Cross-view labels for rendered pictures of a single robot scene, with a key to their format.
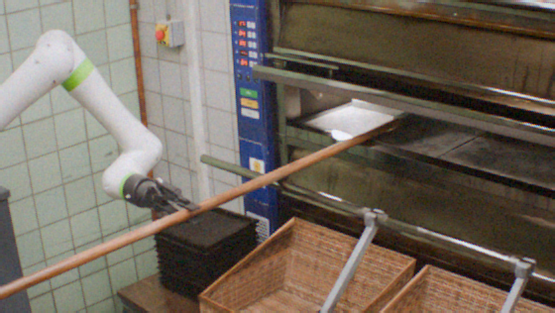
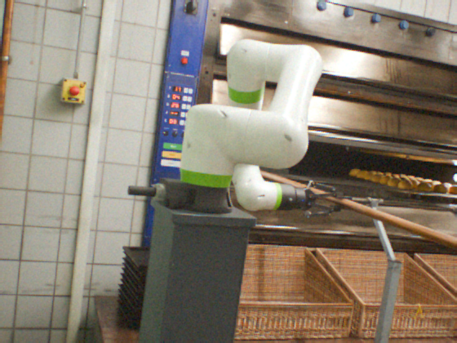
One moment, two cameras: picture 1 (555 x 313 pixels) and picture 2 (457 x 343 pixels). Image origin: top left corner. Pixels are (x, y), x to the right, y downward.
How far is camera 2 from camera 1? 2.72 m
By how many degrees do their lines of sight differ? 66
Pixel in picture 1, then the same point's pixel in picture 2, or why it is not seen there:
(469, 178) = (344, 188)
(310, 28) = not seen: hidden behind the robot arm
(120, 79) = not seen: outside the picture
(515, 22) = (383, 96)
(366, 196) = (267, 213)
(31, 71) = (317, 67)
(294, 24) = (224, 93)
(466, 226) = (339, 217)
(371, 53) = not seen: hidden behind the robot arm
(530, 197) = (379, 192)
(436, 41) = (332, 107)
